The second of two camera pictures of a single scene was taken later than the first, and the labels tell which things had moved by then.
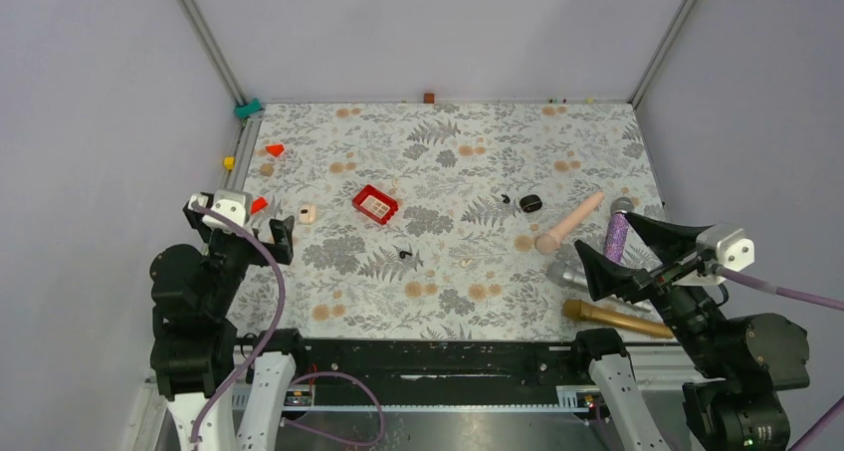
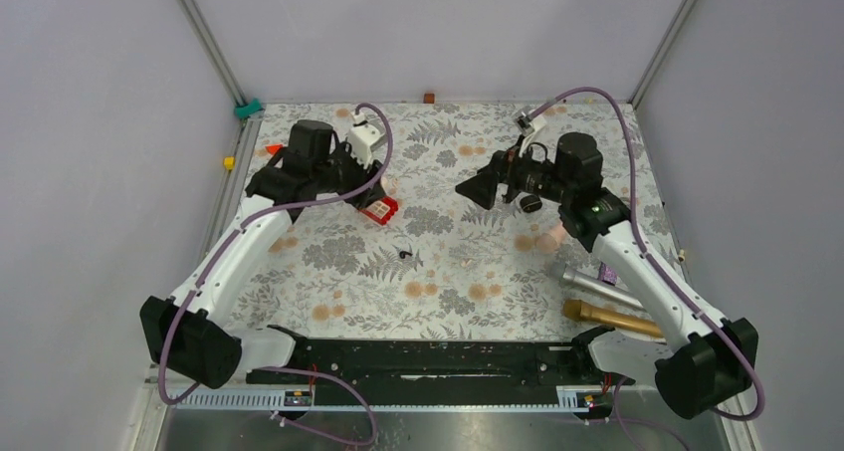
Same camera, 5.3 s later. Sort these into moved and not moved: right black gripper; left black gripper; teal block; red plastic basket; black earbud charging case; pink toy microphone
Moved: right black gripper; left black gripper
Not moved: black earbud charging case; teal block; pink toy microphone; red plastic basket
